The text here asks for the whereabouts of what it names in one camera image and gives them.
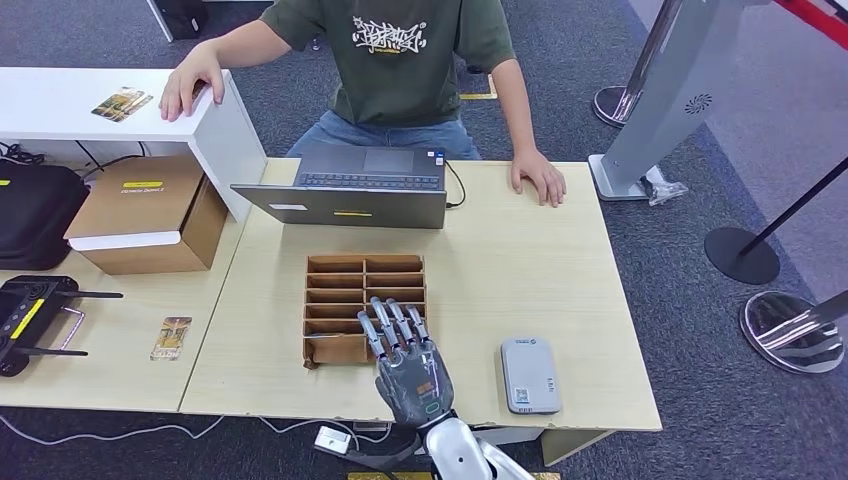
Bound person's right hand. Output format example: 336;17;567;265
158;42;225;124

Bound person's left hand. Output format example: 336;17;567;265
510;148;568;209

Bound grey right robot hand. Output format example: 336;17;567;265
356;296;456;429

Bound grey card reader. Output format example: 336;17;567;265
500;336;563;416

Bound wooden card rack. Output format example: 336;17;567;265
302;254;430;370

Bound person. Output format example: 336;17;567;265
158;0;568;209

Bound black computer tower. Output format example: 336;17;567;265
154;0;211;41

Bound white flat board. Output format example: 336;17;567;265
473;425;546;448

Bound clear plastic bag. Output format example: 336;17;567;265
641;165;690;208

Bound brown cardboard box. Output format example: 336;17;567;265
64;155;231;276

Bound white shelf unit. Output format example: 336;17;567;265
0;66;270;223

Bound silver kiosk stand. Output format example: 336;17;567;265
588;0;763;203

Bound wooden desk leg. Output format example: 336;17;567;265
541;429;615;469

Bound grey laptop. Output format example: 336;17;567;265
231;142;448;231

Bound black carrying case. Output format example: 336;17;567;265
0;160;91;272

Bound black controller with antennas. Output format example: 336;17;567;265
0;274;125;378

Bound red barrier belt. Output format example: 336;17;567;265
771;0;848;51

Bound black laptop cable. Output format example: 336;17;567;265
445;160;468;210

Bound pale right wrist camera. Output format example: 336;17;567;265
315;425;353;456

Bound thin black cable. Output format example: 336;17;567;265
76;140;148;181

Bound chrome stanchion post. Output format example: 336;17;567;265
739;291;848;377
591;0;684;130

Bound tangled black cables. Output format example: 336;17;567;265
0;140;48;167

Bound black stanchion post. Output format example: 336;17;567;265
703;157;848;287

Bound white floor cable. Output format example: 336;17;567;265
0;411;393;464

